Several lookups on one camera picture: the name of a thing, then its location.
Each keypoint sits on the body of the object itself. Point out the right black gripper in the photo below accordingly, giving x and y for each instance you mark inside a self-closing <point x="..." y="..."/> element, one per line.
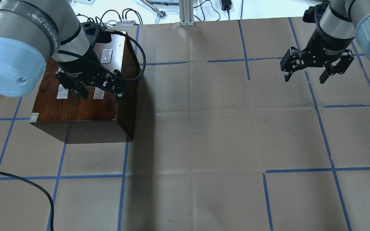
<point x="327" y="45"/>

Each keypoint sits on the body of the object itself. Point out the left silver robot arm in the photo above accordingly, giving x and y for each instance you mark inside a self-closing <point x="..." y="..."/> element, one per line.
<point x="33" y="31"/>

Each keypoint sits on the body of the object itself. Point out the black power adapter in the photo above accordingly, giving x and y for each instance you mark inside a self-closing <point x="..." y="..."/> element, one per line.
<point x="226" y="5"/>

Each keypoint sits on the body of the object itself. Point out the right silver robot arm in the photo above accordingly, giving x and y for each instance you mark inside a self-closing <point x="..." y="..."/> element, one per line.
<point x="338" y="23"/>

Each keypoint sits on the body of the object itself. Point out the dark wooden drawer cabinet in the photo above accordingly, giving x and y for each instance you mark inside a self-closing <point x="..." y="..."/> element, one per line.
<point x="103" y="117"/>

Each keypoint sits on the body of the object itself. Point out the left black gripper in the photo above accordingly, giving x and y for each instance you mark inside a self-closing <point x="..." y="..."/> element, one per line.
<point x="76" y="67"/>

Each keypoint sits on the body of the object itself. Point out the aluminium frame post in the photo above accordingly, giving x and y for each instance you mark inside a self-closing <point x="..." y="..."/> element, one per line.
<point x="186" y="13"/>

